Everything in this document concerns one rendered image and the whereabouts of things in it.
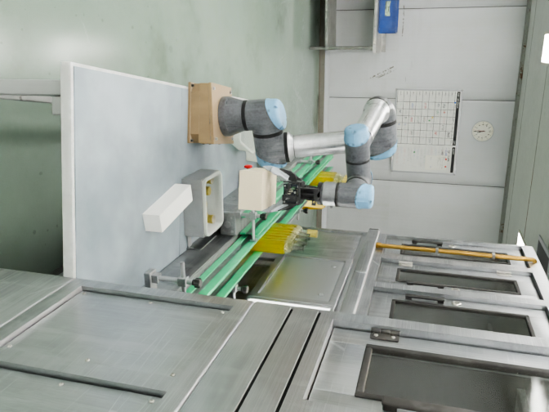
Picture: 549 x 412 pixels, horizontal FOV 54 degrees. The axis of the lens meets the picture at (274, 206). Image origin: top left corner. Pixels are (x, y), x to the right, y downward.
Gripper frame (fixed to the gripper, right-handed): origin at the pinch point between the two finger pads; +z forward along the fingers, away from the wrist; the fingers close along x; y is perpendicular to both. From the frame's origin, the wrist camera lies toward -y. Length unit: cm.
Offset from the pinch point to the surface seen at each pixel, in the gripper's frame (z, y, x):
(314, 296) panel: -12, -33, 44
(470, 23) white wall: -86, -613, -169
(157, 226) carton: 30.5, 13.1, 12.8
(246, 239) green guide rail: 19, -39, 26
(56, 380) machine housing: 11, 85, 28
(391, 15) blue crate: 12, -549, -168
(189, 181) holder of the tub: 32.4, -13.5, 0.6
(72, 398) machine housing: 5, 89, 29
